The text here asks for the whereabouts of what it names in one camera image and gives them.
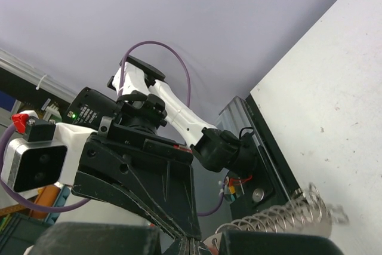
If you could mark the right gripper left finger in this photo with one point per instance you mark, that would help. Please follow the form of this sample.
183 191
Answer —
96 239

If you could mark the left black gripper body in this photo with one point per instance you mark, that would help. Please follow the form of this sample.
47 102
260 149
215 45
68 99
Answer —
125 154

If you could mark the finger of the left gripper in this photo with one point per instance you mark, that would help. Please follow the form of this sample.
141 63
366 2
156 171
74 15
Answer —
99 187
164 195

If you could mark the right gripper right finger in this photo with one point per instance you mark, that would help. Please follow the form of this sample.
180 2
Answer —
260 243

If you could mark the red handled keyring holder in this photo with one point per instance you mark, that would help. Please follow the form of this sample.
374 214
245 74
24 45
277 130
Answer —
306 214

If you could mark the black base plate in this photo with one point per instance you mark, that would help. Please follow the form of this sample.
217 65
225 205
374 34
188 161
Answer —
273 182

